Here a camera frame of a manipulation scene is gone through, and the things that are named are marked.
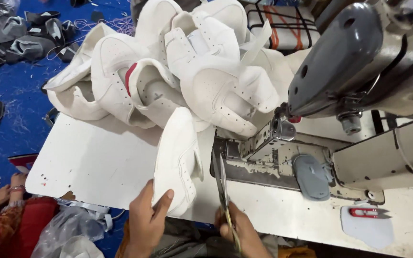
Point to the person's right hand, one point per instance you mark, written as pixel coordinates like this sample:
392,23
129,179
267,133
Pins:
240,227

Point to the person's left hand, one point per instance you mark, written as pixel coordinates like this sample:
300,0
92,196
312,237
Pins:
145,222

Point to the person's right fingers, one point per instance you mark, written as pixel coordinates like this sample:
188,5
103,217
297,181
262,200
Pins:
222,224

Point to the steel scissors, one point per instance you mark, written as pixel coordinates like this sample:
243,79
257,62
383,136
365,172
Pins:
222,190

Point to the white shoe piece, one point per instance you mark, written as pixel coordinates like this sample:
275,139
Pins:
177,165

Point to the grey fabric patch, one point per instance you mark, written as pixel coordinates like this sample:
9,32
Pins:
312,177

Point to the white fabric strips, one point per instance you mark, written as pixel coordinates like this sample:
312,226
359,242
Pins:
91,211

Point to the pale blue fabric piece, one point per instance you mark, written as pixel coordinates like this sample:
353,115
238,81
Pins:
367,229

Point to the red thread snips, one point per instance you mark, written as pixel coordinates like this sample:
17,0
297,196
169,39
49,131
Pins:
367,213

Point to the clear plastic bag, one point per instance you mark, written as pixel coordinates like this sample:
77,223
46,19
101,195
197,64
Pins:
68,233

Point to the pile of white shoe uppers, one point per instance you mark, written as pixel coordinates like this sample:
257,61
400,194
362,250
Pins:
177,68

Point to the grey industrial sewing machine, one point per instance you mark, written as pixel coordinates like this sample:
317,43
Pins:
353,89

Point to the striped white sack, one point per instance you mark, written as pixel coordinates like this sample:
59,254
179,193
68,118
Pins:
281,27

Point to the red and white board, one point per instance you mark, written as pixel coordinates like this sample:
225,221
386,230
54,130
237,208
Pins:
23,162

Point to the heap of grey shoe uppers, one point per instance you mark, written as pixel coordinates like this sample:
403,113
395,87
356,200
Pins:
20,32

